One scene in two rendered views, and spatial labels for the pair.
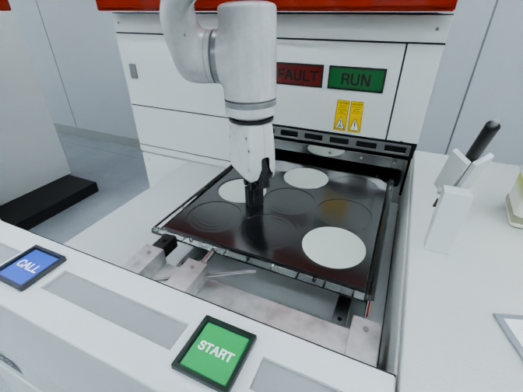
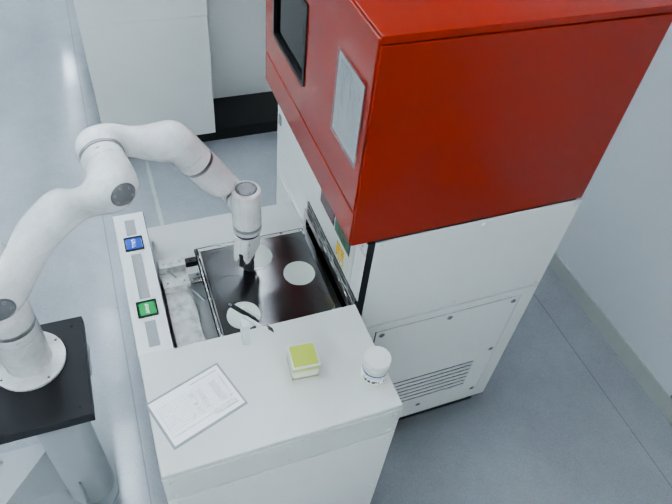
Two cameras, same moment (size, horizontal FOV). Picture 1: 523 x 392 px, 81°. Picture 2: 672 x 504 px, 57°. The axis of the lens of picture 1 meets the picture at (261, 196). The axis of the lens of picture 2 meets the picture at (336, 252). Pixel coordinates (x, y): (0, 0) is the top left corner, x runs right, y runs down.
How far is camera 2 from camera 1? 158 cm
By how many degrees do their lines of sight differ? 34
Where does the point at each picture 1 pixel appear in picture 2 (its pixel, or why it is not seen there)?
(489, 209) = not seen: hidden behind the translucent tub
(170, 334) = (144, 296)
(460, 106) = not seen: outside the picture
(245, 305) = (188, 308)
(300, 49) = not seen: hidden behind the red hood
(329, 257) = (234, 317)
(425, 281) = (219, 342)
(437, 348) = (190, 353)
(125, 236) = (199, 238)
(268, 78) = (245, 224)
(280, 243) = (227, 297)
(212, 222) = (219, 264)
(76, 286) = (139, 261)
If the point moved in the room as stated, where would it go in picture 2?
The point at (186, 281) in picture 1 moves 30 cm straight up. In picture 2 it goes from (176, 284) to (164, 213)
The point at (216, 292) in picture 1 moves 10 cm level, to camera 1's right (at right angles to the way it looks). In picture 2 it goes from (186, 296) to (206, 316)
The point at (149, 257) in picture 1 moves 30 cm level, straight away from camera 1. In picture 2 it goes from (176, 264) to (220, 204)
